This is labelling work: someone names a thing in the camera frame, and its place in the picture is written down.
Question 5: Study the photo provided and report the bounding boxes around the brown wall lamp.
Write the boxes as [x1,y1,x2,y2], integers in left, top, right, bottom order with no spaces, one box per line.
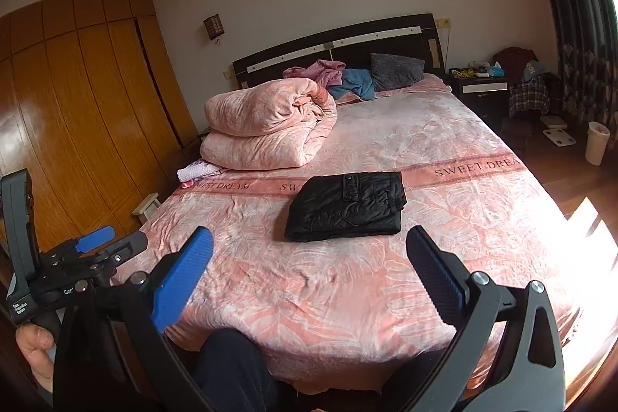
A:
[203,14,224,46]

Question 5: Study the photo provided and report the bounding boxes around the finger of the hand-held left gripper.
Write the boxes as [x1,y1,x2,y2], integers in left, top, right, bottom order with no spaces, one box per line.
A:
[99,231,149,278]
[72,226,117,254]

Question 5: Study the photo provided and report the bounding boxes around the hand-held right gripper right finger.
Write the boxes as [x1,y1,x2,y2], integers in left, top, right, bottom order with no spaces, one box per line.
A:
[406,226,565,412]

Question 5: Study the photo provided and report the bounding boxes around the white knitted cloth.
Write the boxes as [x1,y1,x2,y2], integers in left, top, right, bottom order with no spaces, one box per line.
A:
[177,161,223,182]

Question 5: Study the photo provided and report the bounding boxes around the white bathroom scale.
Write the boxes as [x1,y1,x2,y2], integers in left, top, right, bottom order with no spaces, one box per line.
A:
[543,128,577,148]

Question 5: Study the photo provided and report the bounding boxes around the white waste bin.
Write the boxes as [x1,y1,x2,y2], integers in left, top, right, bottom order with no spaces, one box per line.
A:
[586,121,610,166]

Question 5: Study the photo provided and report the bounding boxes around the person's left hand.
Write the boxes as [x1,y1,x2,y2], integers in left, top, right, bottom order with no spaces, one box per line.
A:
[14,326,56,393]

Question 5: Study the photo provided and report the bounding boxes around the dark wooden headboard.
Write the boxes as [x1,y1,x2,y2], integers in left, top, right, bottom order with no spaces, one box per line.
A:
[233,14,446,92]

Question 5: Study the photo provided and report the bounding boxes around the person's left leg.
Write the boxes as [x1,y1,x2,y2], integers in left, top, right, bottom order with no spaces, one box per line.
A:
[190,329,293,412]

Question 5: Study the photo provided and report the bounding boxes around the dark brown stool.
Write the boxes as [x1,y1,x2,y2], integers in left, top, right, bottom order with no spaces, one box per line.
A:
[499,117,534,152]

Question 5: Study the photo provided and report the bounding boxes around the small white stool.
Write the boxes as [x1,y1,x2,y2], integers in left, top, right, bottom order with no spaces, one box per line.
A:
[132,192,161,220]

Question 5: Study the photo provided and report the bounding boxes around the wooden wardrobe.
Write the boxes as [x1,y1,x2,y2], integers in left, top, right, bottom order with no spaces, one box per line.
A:
[0,0,201,249]

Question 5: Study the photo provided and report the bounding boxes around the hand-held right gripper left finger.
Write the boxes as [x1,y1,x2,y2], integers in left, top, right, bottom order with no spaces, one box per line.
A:
[53,226,216,412]

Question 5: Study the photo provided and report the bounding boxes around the dark red garment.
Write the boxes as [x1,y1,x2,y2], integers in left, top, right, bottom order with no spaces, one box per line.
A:
[492,47,539,80]

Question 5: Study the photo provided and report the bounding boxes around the light blue cloth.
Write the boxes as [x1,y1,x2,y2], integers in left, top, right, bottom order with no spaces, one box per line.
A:
[524,59,548,82]

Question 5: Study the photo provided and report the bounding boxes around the blue garment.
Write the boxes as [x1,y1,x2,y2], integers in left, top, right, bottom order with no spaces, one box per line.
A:
[328,68,376,100]

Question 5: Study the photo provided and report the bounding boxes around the dark floral curtain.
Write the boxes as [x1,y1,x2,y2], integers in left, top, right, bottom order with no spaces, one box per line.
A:
[519,0,618,137]

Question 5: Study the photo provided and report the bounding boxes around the plaid cloth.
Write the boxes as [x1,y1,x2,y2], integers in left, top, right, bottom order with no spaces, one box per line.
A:
[508,81,551,117]

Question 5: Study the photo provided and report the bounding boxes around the pink patterned bed blanket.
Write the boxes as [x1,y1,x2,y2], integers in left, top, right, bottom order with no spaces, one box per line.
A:
[111,73,580,393]

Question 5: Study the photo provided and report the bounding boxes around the black pants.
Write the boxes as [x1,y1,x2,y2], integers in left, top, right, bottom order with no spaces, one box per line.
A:
[284,171,407,243]

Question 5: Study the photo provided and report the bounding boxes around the rolled pink quilt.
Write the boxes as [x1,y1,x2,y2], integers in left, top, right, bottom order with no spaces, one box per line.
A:
[199,78,338,171]

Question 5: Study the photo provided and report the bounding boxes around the pink garment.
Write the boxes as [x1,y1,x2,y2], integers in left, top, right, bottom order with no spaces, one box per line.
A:
[283,59,346,87]

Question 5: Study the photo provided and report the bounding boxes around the grey pillow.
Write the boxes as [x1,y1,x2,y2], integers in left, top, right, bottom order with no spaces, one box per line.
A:
[370,53,426,92]

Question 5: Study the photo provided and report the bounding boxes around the dark nightstand with white drawer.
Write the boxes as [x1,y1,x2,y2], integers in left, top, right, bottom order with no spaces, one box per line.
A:
[447,71,510,123]

